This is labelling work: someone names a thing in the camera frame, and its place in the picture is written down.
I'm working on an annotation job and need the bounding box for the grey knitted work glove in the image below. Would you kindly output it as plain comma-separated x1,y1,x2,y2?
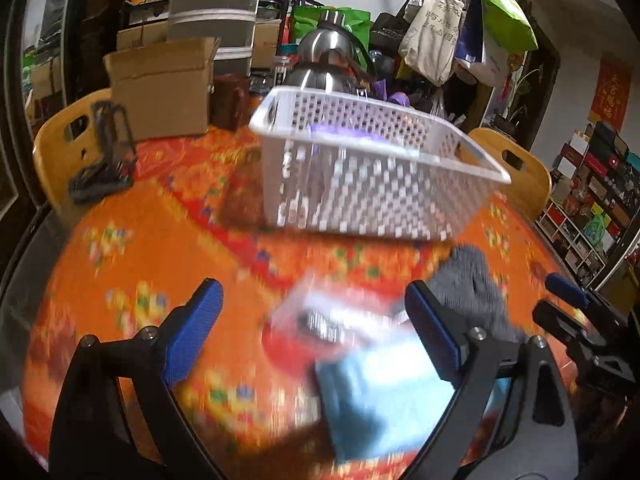
425,245,528,344

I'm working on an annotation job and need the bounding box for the blue cloth pack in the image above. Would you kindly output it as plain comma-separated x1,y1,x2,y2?
314,333,454,464

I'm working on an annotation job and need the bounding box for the white perforated plastic basket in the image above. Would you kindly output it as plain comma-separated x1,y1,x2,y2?
248,86,511,242

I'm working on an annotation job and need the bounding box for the shelf of colourful boxes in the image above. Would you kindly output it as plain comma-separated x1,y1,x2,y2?
536,122,639,289

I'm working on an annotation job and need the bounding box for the right wooden chair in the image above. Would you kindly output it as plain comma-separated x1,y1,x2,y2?
469,127,552,221

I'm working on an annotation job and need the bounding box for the wooden chair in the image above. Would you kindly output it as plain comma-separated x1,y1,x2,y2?
469,127,552,221
32,88,112,214

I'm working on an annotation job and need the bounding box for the white blue hanging bag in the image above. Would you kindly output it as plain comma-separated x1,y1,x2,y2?
454,0,508,88

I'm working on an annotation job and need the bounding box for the clear zip bag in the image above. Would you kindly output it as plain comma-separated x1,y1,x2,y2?
262,272,408,373

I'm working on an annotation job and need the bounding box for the lime green hanging bag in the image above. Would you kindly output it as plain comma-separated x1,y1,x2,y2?
482,0,538,52

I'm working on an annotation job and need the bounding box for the beige canvas tote bag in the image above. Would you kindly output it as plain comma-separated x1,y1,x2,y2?
398,0,466,87

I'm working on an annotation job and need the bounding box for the left wooden chair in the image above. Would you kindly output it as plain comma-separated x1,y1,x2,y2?
32,88,112,214

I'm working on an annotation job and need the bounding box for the lower stainless steel kettle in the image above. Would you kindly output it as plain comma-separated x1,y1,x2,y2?
284,62,358,94

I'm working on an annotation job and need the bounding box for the stainless steel kettle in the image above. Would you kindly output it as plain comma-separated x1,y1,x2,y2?
284,62,358,94
297,14,376,76

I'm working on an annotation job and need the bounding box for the upper stainless steel kettle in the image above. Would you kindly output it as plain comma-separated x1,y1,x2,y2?
297,14,376,76

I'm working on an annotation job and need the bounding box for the brown ceramic mug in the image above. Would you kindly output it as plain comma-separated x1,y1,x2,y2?
209,74,250,131

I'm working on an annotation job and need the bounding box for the brown cardboard box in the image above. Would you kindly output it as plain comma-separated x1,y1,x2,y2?
104,37,219,142

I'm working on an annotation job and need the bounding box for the green shopping bag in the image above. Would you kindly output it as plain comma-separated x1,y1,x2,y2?
290,0,372,49

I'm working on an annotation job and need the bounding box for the red wall scroll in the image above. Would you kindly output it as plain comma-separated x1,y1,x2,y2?
588,56,632,133

